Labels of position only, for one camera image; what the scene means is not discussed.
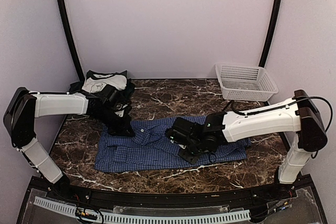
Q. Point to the right black frame post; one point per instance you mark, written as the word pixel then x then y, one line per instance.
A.
pixel 270 33

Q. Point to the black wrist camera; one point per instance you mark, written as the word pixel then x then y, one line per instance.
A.
pixel 184 132
pixel 115 101

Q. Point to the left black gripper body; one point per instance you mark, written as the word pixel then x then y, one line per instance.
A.
pixel 116 126

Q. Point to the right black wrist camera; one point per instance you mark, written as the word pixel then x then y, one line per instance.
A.
pixel 184 132

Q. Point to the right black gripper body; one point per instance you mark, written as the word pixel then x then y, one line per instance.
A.
pixel 191 158

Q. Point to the dark green plaid garment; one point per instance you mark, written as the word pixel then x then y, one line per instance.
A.
pixel 127 92

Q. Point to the left black frame post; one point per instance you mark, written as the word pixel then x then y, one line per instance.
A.
pixel 70 39

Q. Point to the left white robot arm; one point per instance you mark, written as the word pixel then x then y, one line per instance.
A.
pixel 27 107

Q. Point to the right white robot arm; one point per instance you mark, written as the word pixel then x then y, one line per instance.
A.
pixel 298 114

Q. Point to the black frame post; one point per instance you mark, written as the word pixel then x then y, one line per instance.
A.
pixel 270 33
pixel 70 39

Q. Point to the white and green raglan shirt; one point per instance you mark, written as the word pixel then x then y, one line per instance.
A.
pixel 95 82

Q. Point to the white plastic laundry basket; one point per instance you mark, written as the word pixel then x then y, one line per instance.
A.
pixel 245 83

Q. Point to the black curved front rail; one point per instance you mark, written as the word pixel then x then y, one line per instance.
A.
pixel 248 198

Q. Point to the white slotted cable duct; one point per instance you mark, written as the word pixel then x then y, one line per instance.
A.
pixel 61 212

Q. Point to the blue checkered shirt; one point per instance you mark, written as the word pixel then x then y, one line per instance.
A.
pixel 150 149

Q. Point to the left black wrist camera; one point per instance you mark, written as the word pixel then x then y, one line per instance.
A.
pixel 115 101

